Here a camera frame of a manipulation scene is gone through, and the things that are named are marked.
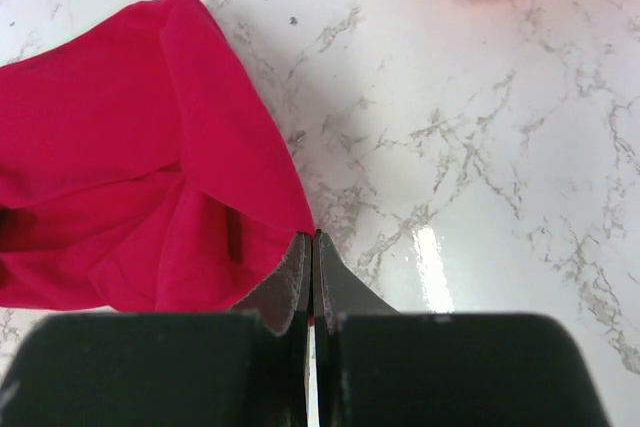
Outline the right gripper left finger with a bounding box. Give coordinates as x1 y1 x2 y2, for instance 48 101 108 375
232 233 311 336

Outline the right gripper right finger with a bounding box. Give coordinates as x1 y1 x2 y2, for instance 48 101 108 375
312 230 398 335

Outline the magenta t shirt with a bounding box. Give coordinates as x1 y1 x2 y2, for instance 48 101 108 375
1 0 314 312

